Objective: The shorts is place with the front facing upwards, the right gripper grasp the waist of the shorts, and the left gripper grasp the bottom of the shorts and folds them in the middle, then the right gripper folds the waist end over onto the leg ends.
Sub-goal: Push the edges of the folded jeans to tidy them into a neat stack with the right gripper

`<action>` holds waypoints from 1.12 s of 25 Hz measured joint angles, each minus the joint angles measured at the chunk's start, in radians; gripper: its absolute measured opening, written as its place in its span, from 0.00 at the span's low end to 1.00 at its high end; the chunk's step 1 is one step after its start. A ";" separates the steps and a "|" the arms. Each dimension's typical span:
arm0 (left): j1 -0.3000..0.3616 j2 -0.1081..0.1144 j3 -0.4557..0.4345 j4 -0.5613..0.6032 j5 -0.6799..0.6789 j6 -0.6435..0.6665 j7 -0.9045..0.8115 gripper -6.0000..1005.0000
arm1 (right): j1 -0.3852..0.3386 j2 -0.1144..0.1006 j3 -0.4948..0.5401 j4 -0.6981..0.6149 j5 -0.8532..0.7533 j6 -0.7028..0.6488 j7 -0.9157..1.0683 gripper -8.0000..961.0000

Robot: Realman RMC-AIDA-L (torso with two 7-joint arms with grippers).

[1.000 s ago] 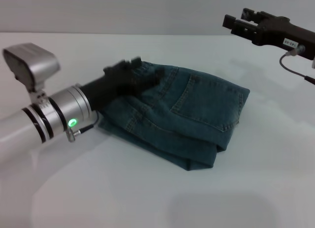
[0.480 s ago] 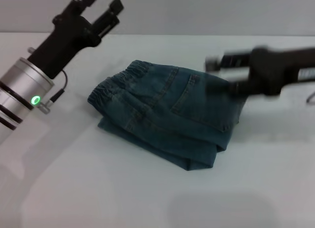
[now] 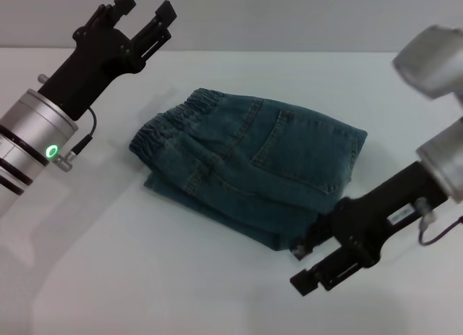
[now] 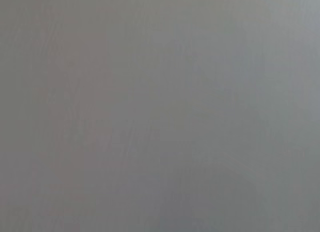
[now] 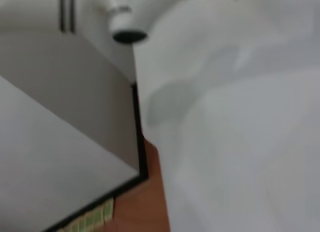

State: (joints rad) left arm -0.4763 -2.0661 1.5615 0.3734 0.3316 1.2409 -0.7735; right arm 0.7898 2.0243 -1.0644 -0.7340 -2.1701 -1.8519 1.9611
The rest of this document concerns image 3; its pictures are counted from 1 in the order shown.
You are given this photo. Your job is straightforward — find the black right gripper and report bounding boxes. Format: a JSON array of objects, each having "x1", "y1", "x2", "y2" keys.
[{"x1": 289, "y1": 161, "x2": 449, "y2": 296}]

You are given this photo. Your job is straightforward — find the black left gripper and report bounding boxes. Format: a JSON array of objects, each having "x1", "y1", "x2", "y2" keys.
[{"x1": 38, "y1": 0, "x2": 178, "y2": 121}]

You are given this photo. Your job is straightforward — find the blue denim shorts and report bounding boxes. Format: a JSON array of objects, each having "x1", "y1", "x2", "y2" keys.
[{"x1": 129, "y1": 88, "x2": 369, "y2": 253}]

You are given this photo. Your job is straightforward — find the black wrist cable with plug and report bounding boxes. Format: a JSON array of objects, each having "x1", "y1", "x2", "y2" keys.
[
  {"x1": 414, "y1": 199, "x2": 463, "y2": 247},
  {"x1": 54, "y1": 106, "x2": 97, "y2": 173}
]

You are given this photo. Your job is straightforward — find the black left wrist cable with plug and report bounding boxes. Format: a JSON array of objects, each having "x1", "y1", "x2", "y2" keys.
[{"x1": 54, "y1": 106, "x2": 97, "y2": 173}]

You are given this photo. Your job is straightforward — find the black right wrist cable with plug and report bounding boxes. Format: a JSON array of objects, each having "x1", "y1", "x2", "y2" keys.
[{"x1": 414, "y1": 199, "x2": 463, "y2": 247}]

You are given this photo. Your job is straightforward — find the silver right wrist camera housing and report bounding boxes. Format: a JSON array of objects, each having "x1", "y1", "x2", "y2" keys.
[{"x1": 392, "y1": 23, "x2": 463, "y2": 100}]

